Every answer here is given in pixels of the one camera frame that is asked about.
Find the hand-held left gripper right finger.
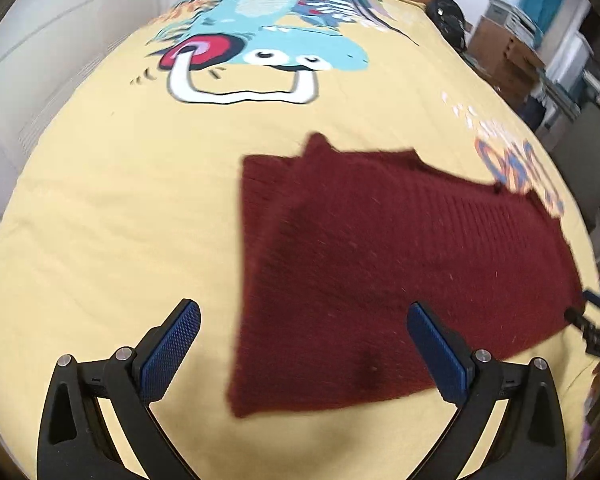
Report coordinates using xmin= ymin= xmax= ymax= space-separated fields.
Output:
xmin=406 ymin=301 xmax=567 ymax=480

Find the white wardrobe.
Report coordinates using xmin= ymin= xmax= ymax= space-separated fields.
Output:
xmin=0 ymin=0 xmax=191 ymax=171

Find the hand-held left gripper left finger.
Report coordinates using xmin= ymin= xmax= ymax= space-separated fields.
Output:
xmin=36 ymin=298 xmax=202 ymax=480

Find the maroon knit sweater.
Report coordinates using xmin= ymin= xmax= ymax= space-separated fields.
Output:
xmin=227 ymin=131 xmax=588 ymax=418

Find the grey storage box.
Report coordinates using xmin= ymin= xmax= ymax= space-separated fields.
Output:
xmin=482 ymin=0 xmax=513 ymax=26

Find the black backpack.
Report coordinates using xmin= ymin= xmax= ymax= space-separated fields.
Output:
xmin=425 ymin=0 xmax=468 ymax=53

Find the dark blue bag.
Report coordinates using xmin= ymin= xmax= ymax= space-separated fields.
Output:
xmin=522 ymin=95 xmax=548 ymax=128

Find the yellow printed blanket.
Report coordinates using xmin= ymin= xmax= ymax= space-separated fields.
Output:
xmin=0 ymin=0 xmax=600 ymax=480

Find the wooden drawer cabinet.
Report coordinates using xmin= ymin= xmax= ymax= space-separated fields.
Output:
xmin=467 ymin=15 xmax=548 ymax=108

